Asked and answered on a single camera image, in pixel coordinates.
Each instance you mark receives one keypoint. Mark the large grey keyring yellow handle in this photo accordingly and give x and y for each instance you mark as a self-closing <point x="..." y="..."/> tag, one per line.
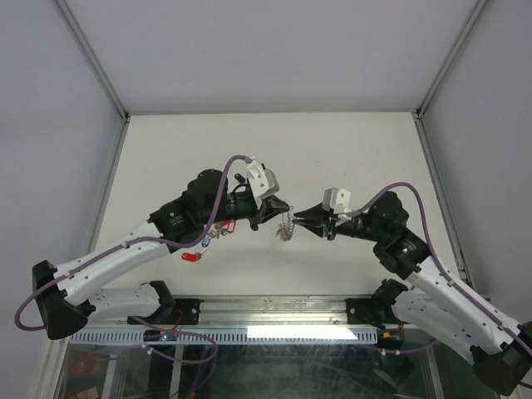
<point x="286" y="226"/>

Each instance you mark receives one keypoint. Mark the right aluminium frame post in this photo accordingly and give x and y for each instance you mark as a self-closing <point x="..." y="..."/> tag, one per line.
<point x="459" y="44"/>

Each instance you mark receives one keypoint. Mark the aluminium frame post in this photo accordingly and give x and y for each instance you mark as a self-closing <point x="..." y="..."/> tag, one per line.
<point x="459" y="44"/>
<point x="81" y="40"/>

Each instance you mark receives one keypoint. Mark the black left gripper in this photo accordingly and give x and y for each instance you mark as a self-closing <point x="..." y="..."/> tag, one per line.
<point x="268" y="206"/>

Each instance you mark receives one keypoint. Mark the red key tag with key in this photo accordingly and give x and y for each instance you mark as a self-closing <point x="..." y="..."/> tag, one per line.
<point x="192" y="257"/>

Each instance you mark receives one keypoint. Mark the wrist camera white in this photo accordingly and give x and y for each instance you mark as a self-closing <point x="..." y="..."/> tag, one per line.
<point x="337" y="202"/>
<point x="262" y="181"/>

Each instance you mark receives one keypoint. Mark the left aluminium frame post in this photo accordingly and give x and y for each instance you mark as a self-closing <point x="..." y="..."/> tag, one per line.
<point x="81" y="40"/>

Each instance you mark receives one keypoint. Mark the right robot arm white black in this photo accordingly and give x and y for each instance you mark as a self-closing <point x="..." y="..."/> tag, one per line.
<point x="425" y="293"/>

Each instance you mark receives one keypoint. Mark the silver key pair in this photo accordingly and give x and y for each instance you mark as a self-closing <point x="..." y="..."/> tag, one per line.
<point x="219" y="230"/>

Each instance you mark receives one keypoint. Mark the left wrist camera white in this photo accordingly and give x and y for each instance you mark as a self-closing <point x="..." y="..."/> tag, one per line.
<point x="262" y="181"/>

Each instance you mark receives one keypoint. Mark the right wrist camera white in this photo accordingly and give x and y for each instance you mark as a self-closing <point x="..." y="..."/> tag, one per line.
<point x="337" y="202"/>

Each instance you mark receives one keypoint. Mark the red key tag white label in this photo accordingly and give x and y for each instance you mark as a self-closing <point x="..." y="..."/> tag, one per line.
<point x="228" y="227"/>

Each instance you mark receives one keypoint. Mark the aluminium mounting rail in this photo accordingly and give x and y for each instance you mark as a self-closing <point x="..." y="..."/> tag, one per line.
<point x="240" y="310"/>

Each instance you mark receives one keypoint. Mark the blue key tag with key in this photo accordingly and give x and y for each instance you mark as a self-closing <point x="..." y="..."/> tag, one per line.
<point x="206" y="241"/>

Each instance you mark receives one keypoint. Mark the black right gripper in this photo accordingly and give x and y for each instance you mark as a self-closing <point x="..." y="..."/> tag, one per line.
<point x="317" y="212"/>

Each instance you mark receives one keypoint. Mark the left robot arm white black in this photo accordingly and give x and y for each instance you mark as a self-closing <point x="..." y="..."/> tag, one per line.
<point x="73" y="294"/>

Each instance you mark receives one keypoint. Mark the grey slotted cable duct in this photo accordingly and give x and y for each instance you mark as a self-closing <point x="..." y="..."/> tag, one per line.
<point x="254" y="335"/>

